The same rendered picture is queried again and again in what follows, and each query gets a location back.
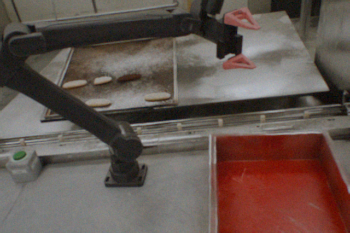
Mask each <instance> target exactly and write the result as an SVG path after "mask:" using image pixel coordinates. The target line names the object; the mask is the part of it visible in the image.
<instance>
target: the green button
mask: <svg viewBox="0 0 350 233"><path fill-rule="evenodd" d="M25 156H26V152H25V151H23V150H22V151H18V152H16V153H15V154H14V155H13V159H14V160H21V159H23V158H24V157H25Z"/></svg>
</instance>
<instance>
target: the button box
mask: <svg viewBox="0 0 350 233"><path fill-rule="evenodd" d="M25 151H28V152H29V156H28V158H27V159H25V160H24V161H22V162H17V163H14V162H12V161H11V157H10V159H9V161H8V162H7V164H6V165H5V166H6V168H7V169H8V171H9V173H10V175H11V177H12V179H13V181H14V182H15V183H17V182H30V181H35V180H36V178H37V176H38V174H39V173H40V171H41V169H42V167H43V166H45V163H44V161H43V159H40V158H39V157H38V154H37V152H36V150H35V149H32V150H25ZM16 152H18V151H14V152H13V154H12V156H13V155H14V154H15V153H16Z"/></svg>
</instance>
